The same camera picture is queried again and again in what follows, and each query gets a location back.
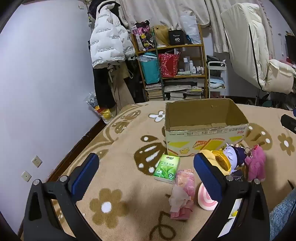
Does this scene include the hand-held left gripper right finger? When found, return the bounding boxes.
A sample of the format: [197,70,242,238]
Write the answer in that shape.
[193,152,271,241]

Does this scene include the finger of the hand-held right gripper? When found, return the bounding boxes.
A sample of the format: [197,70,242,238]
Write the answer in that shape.
[280,114,296,135]

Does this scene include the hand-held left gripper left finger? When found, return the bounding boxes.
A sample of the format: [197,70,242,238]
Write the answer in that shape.
[23,153,100,241]

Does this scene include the pink swirl round plush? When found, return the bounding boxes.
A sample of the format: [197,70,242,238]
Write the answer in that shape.
[198,182,219,211]

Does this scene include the yellow dog plush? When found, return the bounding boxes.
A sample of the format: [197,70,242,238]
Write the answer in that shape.
[199,149,232,173]

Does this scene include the pink tissue pack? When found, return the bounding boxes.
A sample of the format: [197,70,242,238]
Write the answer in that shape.
[168,169,196,220]

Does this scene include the purple haired plush doll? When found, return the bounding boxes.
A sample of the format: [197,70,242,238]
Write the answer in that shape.
[223,143,250,173]

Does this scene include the printed cardboard box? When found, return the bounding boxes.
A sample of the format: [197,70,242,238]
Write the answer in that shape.
[161,98,249,157]

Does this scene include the green tissue pack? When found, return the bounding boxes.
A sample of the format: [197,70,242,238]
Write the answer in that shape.
[153,154,181,184]

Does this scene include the pink bear plush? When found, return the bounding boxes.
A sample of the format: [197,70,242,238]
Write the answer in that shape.
[245,145,267,181]

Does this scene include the plastic bag of toys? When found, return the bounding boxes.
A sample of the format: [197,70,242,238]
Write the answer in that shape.
[84,92,116,124]

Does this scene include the black monitor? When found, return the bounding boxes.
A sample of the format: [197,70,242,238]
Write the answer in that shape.
[284,32,296,63]

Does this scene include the light blue cloth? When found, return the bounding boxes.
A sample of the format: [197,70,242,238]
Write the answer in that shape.
[209,77,225,89]

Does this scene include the person's jeans leg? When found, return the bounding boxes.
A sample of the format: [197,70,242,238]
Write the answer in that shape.
[269,188,296,241]

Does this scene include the black hanging pants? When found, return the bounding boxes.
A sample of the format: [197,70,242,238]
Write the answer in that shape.
[93,66,116,109]

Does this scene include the wide stack of books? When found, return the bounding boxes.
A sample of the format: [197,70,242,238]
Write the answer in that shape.
[164,79,205,101]

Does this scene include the white trolley cart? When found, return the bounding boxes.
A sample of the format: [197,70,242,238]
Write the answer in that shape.
[207,61,227,99]

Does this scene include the beige hanging coat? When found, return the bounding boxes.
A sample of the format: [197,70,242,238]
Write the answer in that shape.
[109,62,136,110]

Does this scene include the white padded chair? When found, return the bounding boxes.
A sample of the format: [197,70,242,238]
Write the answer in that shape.
[220,3,296,94]

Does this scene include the black bag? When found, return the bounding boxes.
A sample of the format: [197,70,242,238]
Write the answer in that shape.
[206,55,223,67]

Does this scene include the narrow stack of books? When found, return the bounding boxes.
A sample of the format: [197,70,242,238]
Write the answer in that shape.
[145,83,163,101]

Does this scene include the row of small bottles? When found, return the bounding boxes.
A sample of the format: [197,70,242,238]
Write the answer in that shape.
[183,57,205,75]

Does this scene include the beige flower curtain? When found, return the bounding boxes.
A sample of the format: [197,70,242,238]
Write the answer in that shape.
[205,0,275,53]
[116,0,211,30]

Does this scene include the red patterned bag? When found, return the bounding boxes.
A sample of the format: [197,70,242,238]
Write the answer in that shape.
[158,53,181,77]

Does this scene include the green metal pole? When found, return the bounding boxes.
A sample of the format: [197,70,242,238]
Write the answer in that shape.
[153,27,166,101]

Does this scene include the teal bag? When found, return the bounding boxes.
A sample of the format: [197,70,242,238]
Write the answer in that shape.
[138,52,160,84]

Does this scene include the wooden shelf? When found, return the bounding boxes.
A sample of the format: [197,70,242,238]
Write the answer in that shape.
[131,23,207,102]

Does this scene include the clear plastic bag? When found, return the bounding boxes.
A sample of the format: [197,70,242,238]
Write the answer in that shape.
[179,15,201,45]

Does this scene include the white puffer jacket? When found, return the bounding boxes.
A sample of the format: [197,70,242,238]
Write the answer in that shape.
[90,0,136,69]

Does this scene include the black box white print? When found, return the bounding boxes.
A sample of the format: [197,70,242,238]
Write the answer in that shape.
[168,30,187,46]

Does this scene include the blonde wig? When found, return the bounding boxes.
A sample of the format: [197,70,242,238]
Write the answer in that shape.
[154,25,171,47]

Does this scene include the purple printed bag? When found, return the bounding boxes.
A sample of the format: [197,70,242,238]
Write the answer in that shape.
[132,20,154,52]

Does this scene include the black hat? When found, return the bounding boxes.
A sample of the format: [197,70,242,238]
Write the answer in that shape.
[88,0,121,18]

